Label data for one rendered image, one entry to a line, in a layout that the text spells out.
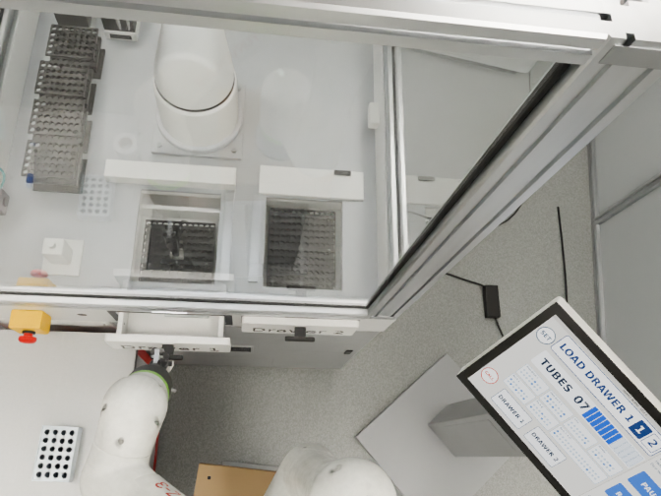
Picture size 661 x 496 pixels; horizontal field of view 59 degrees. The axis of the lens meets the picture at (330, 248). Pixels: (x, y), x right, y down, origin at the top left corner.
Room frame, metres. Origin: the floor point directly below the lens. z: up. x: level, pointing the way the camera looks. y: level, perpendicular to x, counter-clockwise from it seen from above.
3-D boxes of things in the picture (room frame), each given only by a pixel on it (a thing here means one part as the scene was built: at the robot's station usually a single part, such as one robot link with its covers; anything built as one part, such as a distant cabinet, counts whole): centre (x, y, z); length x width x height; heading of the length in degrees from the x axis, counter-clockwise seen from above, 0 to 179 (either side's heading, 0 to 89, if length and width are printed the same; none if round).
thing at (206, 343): (0.18, 0.27, 0.87); 0.29 x 0.02 x 0.11; 111
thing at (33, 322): (0.10, 0.60, 0.88); 0.07 x 0.05 x 0.07; 111
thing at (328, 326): (0.34, 0.00, 0.87); 0.29 x 0.02 x 0.11; 111
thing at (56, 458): (-0.15, 0.42, 0.78); 0.12 x 0.08 x 0.04; 19
